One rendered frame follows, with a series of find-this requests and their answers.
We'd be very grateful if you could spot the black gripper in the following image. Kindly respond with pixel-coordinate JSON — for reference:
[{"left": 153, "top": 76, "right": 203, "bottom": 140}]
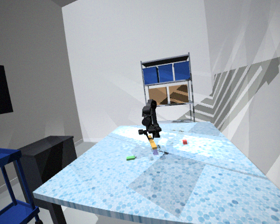
[{"left": 138, "top": 123, "right": 162, "bottom": 140}]

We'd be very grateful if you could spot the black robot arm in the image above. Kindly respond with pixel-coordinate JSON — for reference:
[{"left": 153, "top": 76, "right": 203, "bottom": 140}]
[{"left": 142, "top": 99, "right": 160, "bottom": 138}]

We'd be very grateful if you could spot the orange bar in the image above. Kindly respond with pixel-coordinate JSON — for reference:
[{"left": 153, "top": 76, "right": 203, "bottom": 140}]
[{"left": 148, "top": 135, "right": 158, "bottom": 150}]

